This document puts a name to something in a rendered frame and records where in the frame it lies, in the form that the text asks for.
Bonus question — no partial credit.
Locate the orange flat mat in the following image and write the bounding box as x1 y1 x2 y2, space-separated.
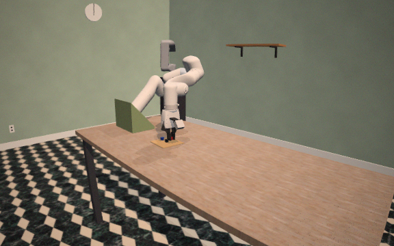
151 138 184 148

